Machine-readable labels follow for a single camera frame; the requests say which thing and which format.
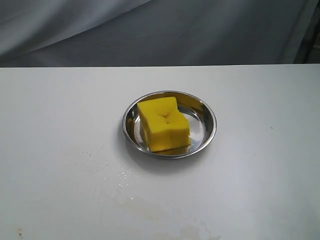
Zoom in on round stainless steel dish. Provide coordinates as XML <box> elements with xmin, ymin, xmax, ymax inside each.
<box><xmin>121</xmin><ymin>90</ymin><xmax>217</xmax><ymax>160</ymax></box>

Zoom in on grey backdrop cloth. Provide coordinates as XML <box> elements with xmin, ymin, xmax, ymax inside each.
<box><xmin>0</xmin><ymin>0</ymin><xmax>317</xmax><ymax>67</ymax></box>

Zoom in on yellow sponge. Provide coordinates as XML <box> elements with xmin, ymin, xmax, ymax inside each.
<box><xmin>137</xmin><ymin>96</ymin><xmax>190</xmax><ymax>152</ymax></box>

